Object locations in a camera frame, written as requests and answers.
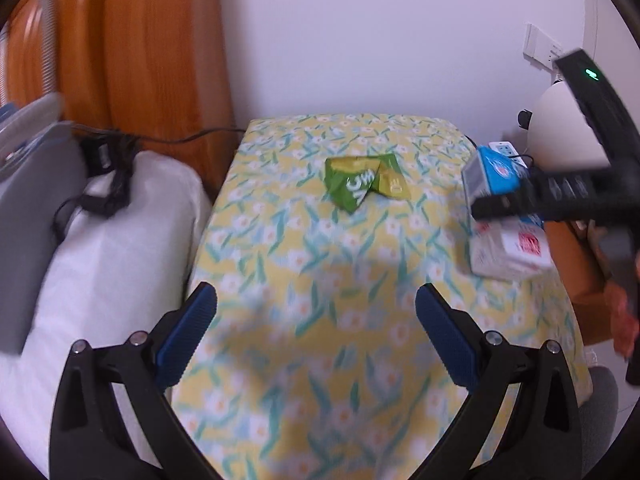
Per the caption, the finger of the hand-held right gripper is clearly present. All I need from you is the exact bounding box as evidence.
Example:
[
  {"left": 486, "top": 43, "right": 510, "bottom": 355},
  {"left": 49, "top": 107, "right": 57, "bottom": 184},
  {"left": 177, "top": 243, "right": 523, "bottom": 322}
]
[{"left": 471, "top": 166, "right": 618, "bottom": 225}]

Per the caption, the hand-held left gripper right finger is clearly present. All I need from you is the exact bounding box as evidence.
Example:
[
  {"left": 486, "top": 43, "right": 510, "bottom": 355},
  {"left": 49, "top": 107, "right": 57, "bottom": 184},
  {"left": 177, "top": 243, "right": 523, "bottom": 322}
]
[{"left": 415, "top": 282, "right": 583, "bottom": 480}]

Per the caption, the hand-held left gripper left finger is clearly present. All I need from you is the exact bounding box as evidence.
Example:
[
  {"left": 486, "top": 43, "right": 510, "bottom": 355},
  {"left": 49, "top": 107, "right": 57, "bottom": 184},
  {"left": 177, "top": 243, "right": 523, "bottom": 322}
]
[{"left": 49, "top": 281, "right": 221, "bottom": 480}]

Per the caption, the blue and white carton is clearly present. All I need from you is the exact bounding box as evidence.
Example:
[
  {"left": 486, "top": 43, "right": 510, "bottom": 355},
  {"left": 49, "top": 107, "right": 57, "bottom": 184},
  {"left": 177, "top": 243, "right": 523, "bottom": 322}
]
[{"left": 461, "top": 145, "right": 546, "bottom": 231}]

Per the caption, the green snack wrapper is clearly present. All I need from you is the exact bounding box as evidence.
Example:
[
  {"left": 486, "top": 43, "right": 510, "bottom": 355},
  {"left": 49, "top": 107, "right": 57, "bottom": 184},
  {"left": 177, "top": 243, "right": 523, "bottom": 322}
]
[{"left": 324, "top": 154, "right": 410, "bottom": 213}]

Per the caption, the person's right hand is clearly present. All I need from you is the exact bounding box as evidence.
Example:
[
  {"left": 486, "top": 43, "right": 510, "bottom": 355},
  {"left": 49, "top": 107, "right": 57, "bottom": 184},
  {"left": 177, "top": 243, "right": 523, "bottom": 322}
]
[{"left": 602, "top": 280, "right": 640, "bottom": 361}]

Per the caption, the white round appliance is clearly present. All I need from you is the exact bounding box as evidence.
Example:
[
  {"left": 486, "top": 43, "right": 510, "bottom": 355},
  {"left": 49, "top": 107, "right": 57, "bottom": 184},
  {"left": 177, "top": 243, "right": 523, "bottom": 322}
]
[{"left": 517, "top": 77, "right": 616, "bottom": 171}]

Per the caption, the white power strip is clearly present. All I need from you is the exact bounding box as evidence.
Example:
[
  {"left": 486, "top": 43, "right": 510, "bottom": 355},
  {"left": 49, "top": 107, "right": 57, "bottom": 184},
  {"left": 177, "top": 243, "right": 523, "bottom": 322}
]
[{"left": 487, "top": 140, "right": 531, "bottom": 171}]

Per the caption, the wooden nightstand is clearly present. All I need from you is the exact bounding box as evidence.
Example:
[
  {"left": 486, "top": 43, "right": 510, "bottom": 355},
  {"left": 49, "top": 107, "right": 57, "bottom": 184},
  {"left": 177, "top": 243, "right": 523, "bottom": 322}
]
[{"left": 542, "top": 220, "right": 626, "bottom": 346}]

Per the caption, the white carton with red label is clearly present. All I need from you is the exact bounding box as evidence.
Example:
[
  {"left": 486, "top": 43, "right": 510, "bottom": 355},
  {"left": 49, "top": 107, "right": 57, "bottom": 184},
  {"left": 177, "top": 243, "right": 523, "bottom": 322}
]
[{"left": 467, "top": 217, "right": 556, "bottom": 281}]

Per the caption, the white pillow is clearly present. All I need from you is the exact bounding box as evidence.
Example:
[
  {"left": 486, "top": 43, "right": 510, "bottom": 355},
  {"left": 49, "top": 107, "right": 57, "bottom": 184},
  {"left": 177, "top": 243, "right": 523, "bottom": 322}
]
[{"left": 0, "top": 150, "right": 216, "bottom": 461}]

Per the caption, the yellow floral tablecloth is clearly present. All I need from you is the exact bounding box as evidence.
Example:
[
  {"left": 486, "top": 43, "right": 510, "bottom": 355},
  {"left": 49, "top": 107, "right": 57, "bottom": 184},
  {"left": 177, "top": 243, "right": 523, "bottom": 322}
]
[{"left": 170, "top": 112, "right": 593, "bottom": 480}]

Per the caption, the grey padded seat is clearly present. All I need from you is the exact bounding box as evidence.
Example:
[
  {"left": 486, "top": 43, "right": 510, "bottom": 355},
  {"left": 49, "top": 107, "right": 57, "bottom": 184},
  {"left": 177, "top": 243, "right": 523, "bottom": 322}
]
[{"left": 580, "top": 365, "right": 621, "bottom": 466}]

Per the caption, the wooden headboard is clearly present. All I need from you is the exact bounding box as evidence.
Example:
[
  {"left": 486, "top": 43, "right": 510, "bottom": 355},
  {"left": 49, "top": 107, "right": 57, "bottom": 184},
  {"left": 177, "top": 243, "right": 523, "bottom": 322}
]
[{"left": 5, "top": 0, "right": 246, "bottom": 201}]

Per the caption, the black strap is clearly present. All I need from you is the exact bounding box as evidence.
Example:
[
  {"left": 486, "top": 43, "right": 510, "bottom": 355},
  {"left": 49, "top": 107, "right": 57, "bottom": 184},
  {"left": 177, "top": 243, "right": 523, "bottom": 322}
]
[{"left": 52, "top": 135, "right": 141, "bottom": 241}]

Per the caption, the thin black cable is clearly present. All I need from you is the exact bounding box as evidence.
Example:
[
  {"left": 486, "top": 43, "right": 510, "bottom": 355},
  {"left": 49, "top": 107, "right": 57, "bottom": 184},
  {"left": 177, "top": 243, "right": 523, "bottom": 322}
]
[{"left": 70, "top": 127, "right": 248, "bottom": 146}]

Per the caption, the grey ribbed hose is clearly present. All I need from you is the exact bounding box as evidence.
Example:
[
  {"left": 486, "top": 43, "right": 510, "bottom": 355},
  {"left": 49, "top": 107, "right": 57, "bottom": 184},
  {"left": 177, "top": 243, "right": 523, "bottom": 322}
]
[{"left": 35, "top": 0, "right": 61, "bottom": 96}]

